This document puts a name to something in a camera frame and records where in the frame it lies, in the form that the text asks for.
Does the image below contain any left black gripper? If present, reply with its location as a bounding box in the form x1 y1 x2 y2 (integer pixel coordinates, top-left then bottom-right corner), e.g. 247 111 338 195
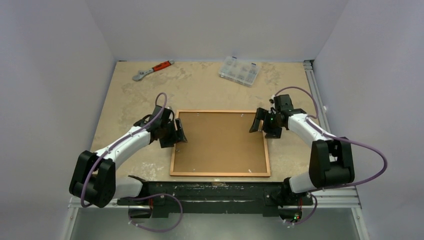
160 118 186 148

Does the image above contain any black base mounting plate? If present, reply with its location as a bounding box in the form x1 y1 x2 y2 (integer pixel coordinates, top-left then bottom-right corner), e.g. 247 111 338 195
117 181 313 219

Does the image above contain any red handled adjustable wrench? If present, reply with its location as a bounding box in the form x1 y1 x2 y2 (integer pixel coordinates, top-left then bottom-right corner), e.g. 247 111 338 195
132 60 175 82

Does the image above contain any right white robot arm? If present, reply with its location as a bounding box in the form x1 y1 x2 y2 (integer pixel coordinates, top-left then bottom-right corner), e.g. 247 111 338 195
249 94 355 204

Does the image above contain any orange wooden picture frame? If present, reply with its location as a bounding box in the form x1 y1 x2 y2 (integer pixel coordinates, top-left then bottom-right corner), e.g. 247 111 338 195
169 109 272 178

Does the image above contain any brown fibreboard backing board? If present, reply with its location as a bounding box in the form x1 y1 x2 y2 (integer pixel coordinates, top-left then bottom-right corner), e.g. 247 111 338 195
173 112 269 174

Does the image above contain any clear plastic organizer box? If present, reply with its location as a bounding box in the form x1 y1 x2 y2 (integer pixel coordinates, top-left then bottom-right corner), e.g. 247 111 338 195
218 56 261 87

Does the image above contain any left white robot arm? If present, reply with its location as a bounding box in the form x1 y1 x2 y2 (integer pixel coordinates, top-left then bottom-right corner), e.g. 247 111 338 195
68 105 187 208

